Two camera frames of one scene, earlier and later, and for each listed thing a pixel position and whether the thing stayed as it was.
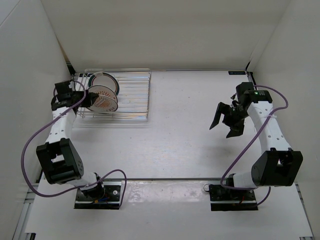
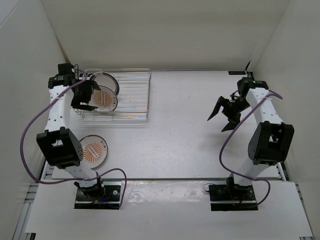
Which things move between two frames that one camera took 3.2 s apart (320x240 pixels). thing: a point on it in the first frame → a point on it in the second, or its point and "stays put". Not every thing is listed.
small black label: (237, 72) stays put
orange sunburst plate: (107, 100) → (95, 151)
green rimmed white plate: (105, 79) stays put
